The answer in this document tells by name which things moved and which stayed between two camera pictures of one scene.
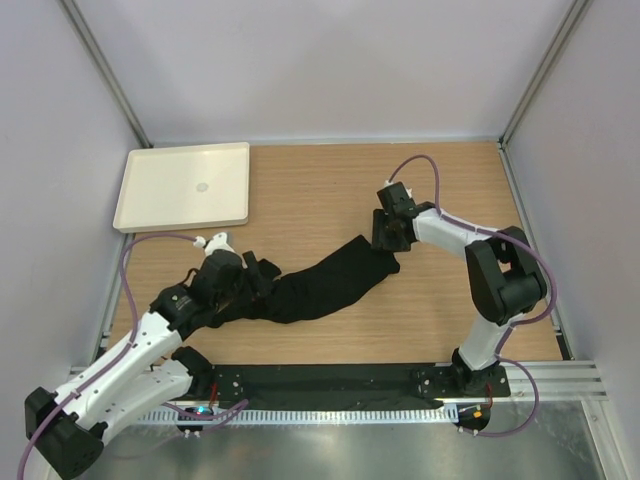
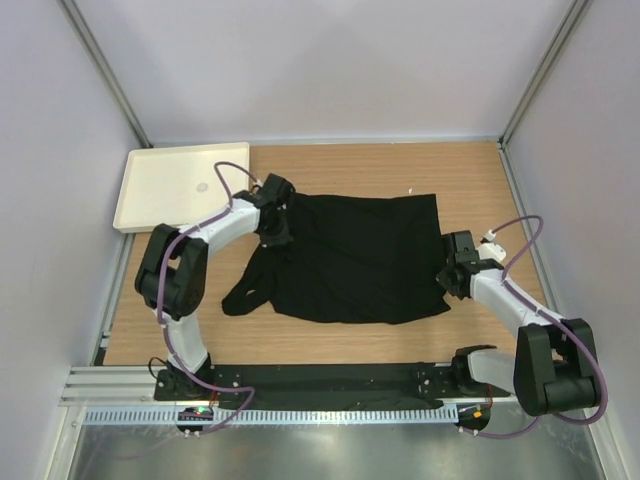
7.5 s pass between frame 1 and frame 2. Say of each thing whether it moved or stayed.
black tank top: moved
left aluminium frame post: stayed
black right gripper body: moved
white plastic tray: stayed
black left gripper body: moved
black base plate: stayed
